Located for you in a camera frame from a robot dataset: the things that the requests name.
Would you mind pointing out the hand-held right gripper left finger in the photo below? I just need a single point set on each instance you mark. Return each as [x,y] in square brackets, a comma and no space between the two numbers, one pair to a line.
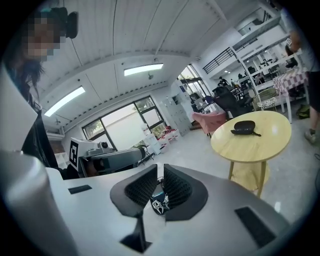
[120,197]

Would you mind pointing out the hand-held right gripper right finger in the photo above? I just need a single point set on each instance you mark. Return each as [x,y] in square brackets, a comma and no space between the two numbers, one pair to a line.
[192,200]

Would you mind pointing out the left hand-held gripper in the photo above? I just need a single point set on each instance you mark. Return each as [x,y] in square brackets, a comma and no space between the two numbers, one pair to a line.
[120,157]

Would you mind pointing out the black glasses case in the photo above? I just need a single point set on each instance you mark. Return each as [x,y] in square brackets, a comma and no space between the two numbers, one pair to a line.
[243,126]

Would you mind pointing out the person's left hand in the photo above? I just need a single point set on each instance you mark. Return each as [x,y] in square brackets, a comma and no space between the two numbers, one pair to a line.
[92,168]

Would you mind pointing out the large black-framed window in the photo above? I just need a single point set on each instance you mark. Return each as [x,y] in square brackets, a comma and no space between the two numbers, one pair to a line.
[120,125]

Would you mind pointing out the group of red-labelled water jugs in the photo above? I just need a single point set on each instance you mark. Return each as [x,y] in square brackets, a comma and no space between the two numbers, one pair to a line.
[160,140]

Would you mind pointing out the grey metal lockers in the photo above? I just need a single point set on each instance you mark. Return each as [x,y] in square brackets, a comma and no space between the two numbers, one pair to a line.
[176,115]

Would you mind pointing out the brown wooden step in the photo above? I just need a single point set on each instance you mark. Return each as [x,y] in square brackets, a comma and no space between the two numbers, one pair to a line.
[194,126]

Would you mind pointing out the long ceiling light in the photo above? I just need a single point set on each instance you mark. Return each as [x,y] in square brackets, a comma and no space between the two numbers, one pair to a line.
[143,69]
[65,101]

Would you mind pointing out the pink armchair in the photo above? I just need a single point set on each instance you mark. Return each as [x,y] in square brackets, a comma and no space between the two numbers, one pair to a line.
[210,120]

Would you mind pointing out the person wearing headset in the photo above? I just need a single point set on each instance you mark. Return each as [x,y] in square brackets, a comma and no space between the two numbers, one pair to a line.
[37,140]

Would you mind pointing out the ceiling dome fixture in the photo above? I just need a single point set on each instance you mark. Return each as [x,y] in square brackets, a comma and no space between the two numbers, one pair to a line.
[150,75]

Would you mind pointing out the silver laptop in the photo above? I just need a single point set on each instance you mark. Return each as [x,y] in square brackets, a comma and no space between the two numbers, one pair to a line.
[200,102]

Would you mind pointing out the black office chair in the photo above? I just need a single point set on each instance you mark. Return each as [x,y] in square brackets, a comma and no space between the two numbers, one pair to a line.
[228,102]

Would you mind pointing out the narrow black-framed window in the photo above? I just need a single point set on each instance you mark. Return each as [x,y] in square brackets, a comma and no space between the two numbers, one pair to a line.
[193,80]

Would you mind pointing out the rattan chair patterned cushion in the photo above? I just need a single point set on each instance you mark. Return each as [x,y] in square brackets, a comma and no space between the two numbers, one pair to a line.
[266,101]

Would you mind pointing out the black mezzanine railing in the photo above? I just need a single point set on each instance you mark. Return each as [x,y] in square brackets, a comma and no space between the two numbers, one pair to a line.
[217,62]

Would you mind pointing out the green bag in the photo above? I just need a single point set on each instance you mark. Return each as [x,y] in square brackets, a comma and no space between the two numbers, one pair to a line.
[303,112]

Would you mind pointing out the person's head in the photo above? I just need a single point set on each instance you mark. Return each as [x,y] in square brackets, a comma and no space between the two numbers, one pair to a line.
[41,37]

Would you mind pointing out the checkered cloth table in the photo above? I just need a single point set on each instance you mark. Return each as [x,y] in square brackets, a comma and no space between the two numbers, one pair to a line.
[290,81]

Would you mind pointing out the teal headband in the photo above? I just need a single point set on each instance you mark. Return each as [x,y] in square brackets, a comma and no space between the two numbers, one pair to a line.
[46,9]

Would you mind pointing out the white metal shelf rack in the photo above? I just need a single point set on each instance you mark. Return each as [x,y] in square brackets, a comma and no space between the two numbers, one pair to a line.
[262,45]

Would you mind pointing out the blue wall poster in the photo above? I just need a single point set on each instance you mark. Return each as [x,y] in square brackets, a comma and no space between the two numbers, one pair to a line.
[183,90]

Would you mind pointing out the black head-worn camera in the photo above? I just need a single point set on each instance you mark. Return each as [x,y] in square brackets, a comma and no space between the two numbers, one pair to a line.
[72,25]

